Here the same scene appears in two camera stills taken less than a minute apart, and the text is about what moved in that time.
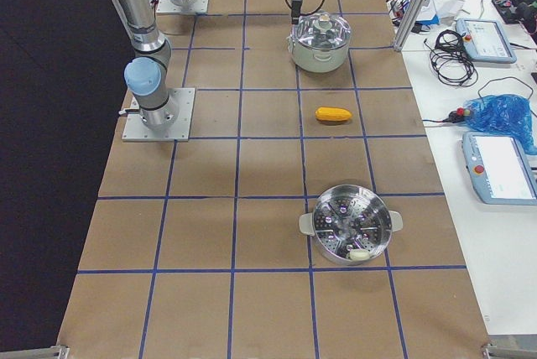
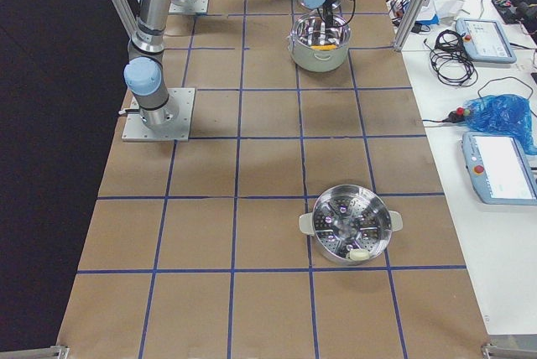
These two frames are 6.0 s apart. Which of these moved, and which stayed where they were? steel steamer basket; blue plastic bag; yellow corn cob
Moved: yellow corn cob
Stayed: steel steamer basket; blue plastic bag
